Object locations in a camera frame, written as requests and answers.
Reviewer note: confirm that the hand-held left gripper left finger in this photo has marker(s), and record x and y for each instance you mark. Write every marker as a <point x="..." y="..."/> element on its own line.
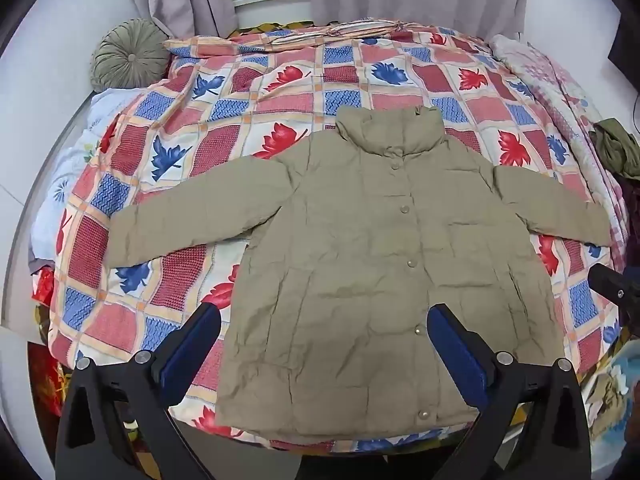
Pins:
<point x="192" y="350"/>

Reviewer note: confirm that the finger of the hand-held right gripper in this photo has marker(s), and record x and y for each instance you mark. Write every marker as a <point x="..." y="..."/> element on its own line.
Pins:
<point x="607" y="280"/>

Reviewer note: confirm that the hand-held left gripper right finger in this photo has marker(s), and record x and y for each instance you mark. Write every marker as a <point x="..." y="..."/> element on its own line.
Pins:
<point x="457" y="355"/>

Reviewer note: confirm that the khaki padded jacket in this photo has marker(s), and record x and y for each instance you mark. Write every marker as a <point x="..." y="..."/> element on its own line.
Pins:
<point x="350" y="260"/>

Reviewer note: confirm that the dark purple garment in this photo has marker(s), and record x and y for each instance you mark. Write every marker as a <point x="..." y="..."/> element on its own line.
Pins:
<point x="629" y="195"/>

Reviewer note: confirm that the floral printed bag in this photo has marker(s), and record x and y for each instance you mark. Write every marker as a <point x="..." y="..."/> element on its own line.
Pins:
<point x="607" y="395"/>

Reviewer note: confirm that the olive green garment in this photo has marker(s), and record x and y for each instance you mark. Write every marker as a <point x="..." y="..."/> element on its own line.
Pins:
<point x="617" y="145"/>

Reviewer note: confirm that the red floral cloth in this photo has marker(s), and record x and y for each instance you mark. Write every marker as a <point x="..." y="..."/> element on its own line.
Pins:
<point x="47" y="375"/>

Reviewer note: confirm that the leaf-patterned checked quilt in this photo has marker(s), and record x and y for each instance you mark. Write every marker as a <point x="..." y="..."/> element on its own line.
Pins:
<point x="165" y="170"/>

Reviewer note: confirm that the pink floral blanket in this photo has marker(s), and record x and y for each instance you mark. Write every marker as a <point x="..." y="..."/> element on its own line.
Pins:
<point x="560" y="85"/>

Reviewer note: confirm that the light blue floral sheet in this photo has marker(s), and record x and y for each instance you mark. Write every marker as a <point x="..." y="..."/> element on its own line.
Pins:
<point x="65" y="170"/>

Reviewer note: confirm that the round green pleated cushion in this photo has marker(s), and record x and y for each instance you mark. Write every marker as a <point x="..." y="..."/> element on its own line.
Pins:
<point x="127" y="55"/>

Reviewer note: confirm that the striped folded cloth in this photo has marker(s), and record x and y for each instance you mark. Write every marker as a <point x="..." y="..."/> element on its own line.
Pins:
<point x="345" y="32"/>

